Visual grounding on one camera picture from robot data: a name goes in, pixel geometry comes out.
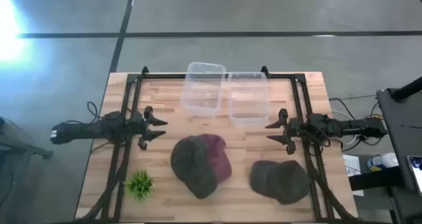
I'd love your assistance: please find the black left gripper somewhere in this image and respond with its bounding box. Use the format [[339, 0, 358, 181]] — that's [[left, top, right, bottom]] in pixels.
[[130, 105, 169, 151]]

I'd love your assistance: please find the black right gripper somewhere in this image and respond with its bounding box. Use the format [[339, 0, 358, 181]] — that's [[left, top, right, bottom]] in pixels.
[[264, 108, 302, 155]]

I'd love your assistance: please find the dark grey cap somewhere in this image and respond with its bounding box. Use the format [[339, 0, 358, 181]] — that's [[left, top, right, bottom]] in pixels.
[[249, 159, 311, 206]]

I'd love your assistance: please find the maroon and grey cap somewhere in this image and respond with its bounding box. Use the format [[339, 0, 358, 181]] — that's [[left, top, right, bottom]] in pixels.
[[170, 133, 233, 200]]

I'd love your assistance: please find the clear plastic bin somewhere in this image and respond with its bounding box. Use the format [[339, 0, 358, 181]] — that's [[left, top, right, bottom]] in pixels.
[[226, 71, 272, 128], [179, 61, 227, 119]]

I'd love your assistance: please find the small green artificial plant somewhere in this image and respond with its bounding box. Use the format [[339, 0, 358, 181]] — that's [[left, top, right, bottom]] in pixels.
[[123, 169, 156, 202]]

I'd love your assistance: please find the white paper sheet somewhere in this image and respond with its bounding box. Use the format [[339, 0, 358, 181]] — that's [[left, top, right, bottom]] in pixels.
[[342, 154, 365, 198]]

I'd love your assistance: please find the white plastic bottle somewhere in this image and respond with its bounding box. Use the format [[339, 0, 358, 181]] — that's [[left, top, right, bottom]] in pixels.
[[367, 152, 400, 173]]

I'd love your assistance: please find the black side cart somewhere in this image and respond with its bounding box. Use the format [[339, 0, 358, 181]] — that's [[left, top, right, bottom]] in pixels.
[[376, 87, 422, 198]]

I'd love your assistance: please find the black pole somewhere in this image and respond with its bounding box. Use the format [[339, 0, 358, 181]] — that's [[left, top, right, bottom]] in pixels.
[[390, 76, 422, 103]]

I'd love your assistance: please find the phone with lit screen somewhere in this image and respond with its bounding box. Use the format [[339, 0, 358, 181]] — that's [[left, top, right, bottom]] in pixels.
[[406, 155, 422, 196]]

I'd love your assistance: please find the black metal table frame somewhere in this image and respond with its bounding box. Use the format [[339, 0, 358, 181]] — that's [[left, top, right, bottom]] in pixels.
[[78, 65, 361, 223]]

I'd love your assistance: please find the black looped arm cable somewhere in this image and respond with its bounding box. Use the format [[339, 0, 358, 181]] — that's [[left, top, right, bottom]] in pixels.
[[86, 100, 100, 120]]

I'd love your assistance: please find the white cable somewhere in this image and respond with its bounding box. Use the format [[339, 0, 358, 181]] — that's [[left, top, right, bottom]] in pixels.
[[330, 109, 359, 146]]

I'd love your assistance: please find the thin black floor cable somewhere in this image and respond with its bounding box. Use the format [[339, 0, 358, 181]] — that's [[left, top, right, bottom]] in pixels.
[[328, 94, 377, 102]]

